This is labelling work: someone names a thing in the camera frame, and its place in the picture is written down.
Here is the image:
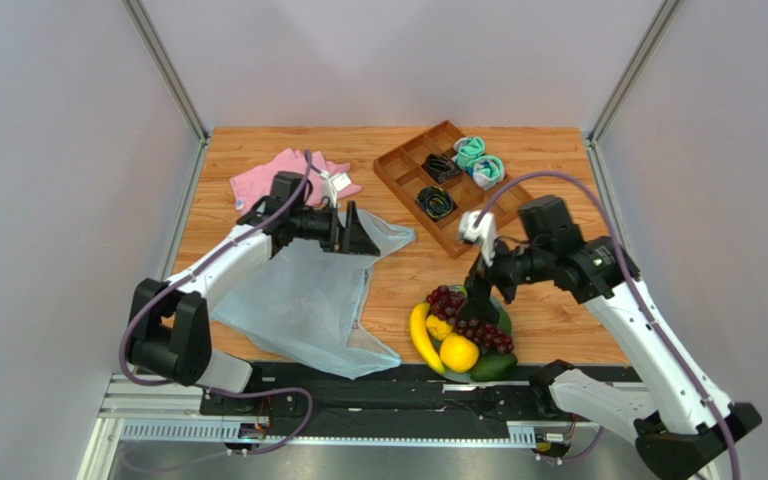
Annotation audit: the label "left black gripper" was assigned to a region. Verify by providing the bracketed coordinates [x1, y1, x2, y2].
[291, 202, 380, 258]

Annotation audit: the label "dark red fake grapes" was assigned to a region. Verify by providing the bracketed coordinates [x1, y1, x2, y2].
[426, 286, 514, 354]

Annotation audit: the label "yellow fake fruit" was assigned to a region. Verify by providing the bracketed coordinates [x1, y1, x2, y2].
[425, 315, 453, 341]

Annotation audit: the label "yellow fake lemon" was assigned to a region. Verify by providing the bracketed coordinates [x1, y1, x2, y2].
[439, 333, 481, 373]

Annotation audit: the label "yellow fake banana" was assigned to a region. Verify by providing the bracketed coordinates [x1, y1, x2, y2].
[409, 302, 446, 375]

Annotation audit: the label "dark green fake avocado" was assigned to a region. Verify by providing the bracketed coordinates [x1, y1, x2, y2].
[469, 352, 518, 383]

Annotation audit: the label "light blue plastic bag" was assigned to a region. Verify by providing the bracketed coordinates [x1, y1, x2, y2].
[206, 232, 401, 379]

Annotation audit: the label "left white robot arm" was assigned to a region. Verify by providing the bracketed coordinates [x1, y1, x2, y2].
[118, 171, 381, 397]

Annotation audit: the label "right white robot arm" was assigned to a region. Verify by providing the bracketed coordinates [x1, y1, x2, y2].
[458, 195, 762, 479]

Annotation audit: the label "grey-blue round plate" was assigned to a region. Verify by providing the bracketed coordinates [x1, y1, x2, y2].
[408, 285, 518, 383]

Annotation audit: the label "black yellow rolled sock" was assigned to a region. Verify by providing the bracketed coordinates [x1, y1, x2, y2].
[415, 186, 457, 222]

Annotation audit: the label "wooden compartment tray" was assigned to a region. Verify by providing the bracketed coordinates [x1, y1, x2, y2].
[373, 120, 513, 259]

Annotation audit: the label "pink cloth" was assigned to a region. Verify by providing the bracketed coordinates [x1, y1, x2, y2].
[229, 149, 362, 214]

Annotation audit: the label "teal white rolled sock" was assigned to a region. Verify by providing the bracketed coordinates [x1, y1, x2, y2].
[464, 155, 506, 190]

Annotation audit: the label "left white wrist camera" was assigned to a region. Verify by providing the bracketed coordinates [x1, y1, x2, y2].
[318, 171, 351, 208]

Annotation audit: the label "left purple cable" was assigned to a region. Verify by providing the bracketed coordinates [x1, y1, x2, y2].
[117, 148, 315, 457]

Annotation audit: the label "purple cable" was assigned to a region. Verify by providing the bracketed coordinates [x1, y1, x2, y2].
[117, 148, 315, 457]
[473, 170, 743, 480]

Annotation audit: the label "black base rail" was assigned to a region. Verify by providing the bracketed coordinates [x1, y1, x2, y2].
[136, 359, 665, 441]

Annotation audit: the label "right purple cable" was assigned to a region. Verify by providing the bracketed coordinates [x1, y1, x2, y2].
[473, 170, 743, 480]

